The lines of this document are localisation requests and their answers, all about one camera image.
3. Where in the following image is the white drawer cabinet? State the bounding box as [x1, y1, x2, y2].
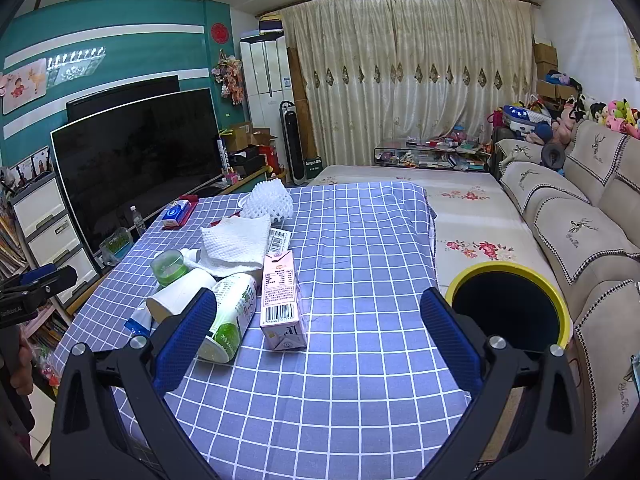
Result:
[12, 174, 99, 310]

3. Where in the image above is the black tower fan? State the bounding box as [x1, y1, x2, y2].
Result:
[279, 101, 306, 185]

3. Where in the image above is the pile of plush toys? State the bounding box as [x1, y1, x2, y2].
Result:
[488, 67, 639, 148]

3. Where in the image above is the glass low table with clutter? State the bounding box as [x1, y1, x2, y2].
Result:
[373, 138, 490, 172]

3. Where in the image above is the white paper towel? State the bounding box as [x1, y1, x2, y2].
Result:
[179, 214, 271, 278]

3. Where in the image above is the blue checkered tablecloth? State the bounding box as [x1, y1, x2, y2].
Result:
[52, 180, 474, 480]

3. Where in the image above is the cardboard boxes stack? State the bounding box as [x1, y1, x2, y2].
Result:
[534, 42, 582, 101]

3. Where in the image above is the large black television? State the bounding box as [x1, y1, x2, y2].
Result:
[51, 89, 221, 254]

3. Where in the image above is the clear water bottle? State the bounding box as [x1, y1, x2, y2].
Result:
[130, 205, 146, 236]

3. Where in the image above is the yellow-rimmed black trash bin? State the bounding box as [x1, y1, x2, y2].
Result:
[446, 261, 573, 351]

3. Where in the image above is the white foam fruit net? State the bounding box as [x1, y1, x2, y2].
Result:
[239, 178, 293, 222]

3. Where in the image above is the white paper cup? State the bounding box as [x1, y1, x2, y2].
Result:
[145, 269, 217, 323]

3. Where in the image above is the white green yogurt cup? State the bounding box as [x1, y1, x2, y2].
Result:
[198, 273, 256, 364]

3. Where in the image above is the beige sofa with covers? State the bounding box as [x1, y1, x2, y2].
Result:
[500, 120, 639, 469]

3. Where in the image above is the blue white tissue pack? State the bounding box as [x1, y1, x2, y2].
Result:
[162, 200, 191, 228]

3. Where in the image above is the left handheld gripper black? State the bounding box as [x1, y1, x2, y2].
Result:
[0, 263, 77, 328]

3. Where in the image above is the hanging flower decoration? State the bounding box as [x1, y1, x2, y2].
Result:
[212, 50, 244, 106]

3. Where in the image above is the white barcode box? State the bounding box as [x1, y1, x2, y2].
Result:
[266, 228, 292, 257]

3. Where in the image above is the green lidded small jar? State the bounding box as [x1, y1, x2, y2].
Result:
[150, 249, 190, 287]

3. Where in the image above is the floral white bed mat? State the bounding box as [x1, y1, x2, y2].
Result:
[311, 165, 558, 292]

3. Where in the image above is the beige embroidered curtain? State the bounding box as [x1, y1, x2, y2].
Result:
[280, 0, 535, 165]

